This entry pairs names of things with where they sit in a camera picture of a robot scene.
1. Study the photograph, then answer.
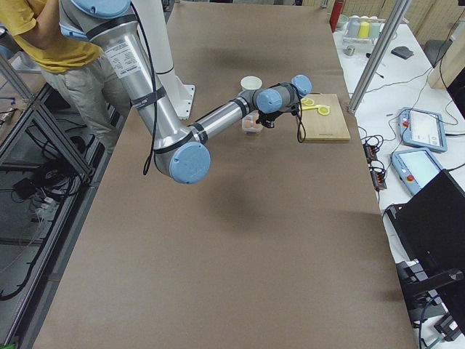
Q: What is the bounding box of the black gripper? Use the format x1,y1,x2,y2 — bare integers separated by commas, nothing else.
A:
255,108,290,129

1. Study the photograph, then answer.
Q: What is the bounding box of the clear plastic egg box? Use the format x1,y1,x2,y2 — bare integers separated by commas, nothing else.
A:
241,111,264,134

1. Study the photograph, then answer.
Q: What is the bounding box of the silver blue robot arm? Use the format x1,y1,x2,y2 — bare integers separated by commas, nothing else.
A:
59,1,312,184

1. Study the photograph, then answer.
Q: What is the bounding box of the white ceramic bowl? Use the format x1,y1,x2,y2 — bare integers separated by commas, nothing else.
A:
240,76,262,91

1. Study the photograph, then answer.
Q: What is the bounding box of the lemon slice toy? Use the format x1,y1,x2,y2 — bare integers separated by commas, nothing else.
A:
302,97,315,106
317,105,331,116

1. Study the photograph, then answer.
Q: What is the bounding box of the wooden cutting board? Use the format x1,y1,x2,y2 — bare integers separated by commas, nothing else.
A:
301,94,351,143

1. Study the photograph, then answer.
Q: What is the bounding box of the yellow plastic knife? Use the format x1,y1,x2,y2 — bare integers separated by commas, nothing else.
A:
302,105,320,111

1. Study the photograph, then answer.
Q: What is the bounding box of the small steel cup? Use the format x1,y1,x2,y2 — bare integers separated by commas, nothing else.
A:
344,46,355,57

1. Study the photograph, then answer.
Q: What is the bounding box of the black power strip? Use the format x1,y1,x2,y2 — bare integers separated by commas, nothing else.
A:
363,143,387,192

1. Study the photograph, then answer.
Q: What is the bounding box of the green bowl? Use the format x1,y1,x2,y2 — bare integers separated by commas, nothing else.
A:
336,14,349,30

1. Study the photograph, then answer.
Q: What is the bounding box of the grey cup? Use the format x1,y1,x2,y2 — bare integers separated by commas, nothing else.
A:
347,19,360,38

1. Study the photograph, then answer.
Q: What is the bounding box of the red cylinder can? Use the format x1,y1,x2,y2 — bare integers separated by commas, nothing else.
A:
329,0,344,33

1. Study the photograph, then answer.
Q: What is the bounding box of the yellow cup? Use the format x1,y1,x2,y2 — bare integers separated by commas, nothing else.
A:
357,21,370,39

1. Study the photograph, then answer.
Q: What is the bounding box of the black small square device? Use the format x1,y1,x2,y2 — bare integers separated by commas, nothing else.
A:
391,46,414,60

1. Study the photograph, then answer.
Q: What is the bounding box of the blue teach pendant near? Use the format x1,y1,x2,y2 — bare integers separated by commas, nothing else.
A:
392,148,443,195

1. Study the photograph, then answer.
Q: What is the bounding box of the blue teach pendant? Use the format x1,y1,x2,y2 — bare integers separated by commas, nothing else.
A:
398,108,448,153
392,148,443,195

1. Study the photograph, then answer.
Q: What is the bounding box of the blue teach pendant far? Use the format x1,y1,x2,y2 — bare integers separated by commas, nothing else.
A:
398,108,448,153

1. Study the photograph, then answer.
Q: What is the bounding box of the person in yellow shirt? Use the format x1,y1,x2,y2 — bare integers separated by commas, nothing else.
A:
1,1,131,154

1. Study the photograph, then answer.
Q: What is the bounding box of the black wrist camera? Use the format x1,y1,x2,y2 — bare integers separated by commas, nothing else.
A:
288,103,300,116

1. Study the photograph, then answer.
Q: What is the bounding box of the aluminium frame post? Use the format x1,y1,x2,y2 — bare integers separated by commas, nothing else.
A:
347,0,412,114

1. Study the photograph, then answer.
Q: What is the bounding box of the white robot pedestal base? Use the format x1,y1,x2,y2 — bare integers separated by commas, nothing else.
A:
132,0,195,120

